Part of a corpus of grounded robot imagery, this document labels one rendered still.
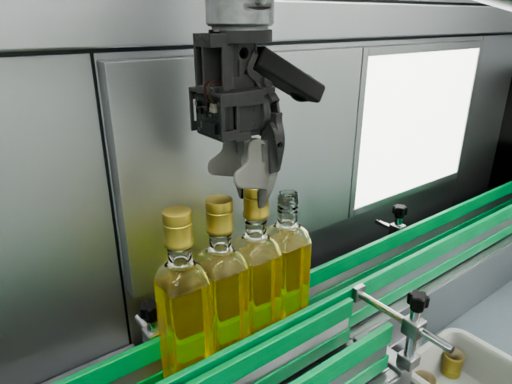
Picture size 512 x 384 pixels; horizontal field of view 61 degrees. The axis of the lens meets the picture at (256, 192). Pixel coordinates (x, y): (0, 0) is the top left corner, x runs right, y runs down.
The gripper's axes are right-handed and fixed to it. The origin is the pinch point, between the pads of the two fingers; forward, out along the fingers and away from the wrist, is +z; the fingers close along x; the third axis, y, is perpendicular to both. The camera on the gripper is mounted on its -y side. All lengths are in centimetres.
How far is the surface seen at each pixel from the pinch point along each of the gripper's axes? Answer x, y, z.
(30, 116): -14.9, 22.3, -10.3
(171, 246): 1.0, 13.1, 3.3
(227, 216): 1.7, 5.7, 1.2
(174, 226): 1.3, 12.6, 0.7
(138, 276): -11.9, 12.8, 14.0
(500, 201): -3, -83, 24
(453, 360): 15.5, -31.5, 34.6
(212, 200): -0.1, 6.5, -0.5
